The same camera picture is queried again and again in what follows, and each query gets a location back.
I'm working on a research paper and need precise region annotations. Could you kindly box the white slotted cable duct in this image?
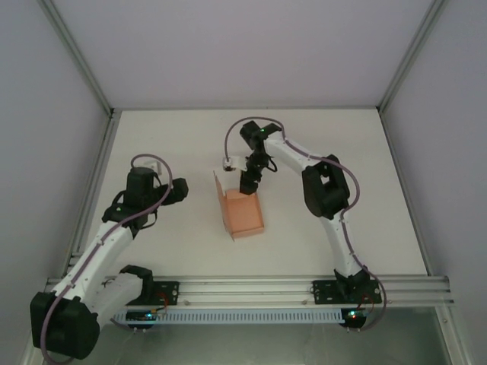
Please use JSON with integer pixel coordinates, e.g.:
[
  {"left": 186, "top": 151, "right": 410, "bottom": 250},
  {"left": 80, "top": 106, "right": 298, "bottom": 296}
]
[{"left": 112, "top": 308, "right": 343, "bottom": 324}]

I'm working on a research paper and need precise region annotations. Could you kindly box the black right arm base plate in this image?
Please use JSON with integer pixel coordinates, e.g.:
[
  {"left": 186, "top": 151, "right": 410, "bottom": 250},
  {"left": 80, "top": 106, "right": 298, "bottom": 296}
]
[{"left": 311, "top": 280, "right": 384, "bottom": 306}]

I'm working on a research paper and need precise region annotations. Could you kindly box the controller circuit board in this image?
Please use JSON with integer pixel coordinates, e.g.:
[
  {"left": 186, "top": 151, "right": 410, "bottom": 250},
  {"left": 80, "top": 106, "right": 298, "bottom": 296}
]
[
  {"left": 126, "top": 309, "right": 159, "bottom": 324},
  {"left": 341, "top": 307, "right": 368, "bottom": 327}
]

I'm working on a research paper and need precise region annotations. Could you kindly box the orange paper box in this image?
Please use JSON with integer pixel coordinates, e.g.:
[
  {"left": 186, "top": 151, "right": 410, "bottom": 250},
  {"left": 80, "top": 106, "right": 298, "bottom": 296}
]
[{"left": 212, "top": 170, "right": 266, "bottom": 243}]

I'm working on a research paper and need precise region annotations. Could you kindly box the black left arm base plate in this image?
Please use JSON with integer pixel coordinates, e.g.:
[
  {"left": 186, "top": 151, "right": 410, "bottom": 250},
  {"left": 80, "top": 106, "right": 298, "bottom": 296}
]
[{"left": 127, "top": 280, "right": 180, "bottom": 306}]

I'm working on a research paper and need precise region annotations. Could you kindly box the left controller circuit board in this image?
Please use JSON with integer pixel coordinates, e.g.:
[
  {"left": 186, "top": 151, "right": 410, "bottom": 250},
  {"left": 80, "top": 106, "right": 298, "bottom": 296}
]
[{"left": 126, "top": 309, "right": 159, "bottom": 324}]

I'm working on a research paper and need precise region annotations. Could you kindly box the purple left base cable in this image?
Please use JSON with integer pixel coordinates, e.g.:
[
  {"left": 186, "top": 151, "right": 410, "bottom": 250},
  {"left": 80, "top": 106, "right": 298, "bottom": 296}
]
[{"left": 110, "top": 316, "right": 138, "bottom": 330}]

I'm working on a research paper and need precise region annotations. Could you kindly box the aluminium frame post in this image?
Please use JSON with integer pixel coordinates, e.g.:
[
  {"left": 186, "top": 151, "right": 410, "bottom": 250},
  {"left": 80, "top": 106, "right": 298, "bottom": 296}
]
[
  {"left": 376, "top": 0, "right": 447, "bottom": 113},
  {"left": 37, "top": 0, "right": 116, "bottom": 115}
]

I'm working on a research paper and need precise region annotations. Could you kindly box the aluminium mounting rail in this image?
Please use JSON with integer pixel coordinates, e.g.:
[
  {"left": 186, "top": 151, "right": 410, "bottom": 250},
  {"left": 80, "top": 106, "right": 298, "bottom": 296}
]
[{"left": 40, "top": 275, "right": 456, "bottom": 307}]

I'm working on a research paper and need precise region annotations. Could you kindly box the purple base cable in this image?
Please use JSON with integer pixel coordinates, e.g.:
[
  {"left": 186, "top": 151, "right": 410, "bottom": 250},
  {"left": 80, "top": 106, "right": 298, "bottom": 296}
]
[
  {"left": 356, "top": 281, "right": 389, "bottom": 332},
  {"left": 110, "top": 316, "right": 138, "bottom": 330}
]

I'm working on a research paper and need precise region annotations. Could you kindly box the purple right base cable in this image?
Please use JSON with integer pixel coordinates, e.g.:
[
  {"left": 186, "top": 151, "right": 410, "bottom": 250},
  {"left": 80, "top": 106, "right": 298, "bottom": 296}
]
[{"left": 356, "top": 281, "right": 389, "bottom": 332}]

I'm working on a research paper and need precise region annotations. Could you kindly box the right controller circuit board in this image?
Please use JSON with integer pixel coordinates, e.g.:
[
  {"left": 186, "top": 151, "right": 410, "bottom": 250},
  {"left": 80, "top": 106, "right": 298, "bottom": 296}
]
[{"left": 341, "top": 307, "right": 368, "bottom": 327}]

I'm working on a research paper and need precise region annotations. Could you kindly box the aluminium side frame rail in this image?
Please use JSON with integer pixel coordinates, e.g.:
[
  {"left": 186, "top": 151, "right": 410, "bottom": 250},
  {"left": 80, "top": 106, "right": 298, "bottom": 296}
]
[
  {"left": 376, "top": 106, "right": 450, "bottom": 278},
  {"left": 68, "top": 109, "right": 119, "bottom": 279}
]

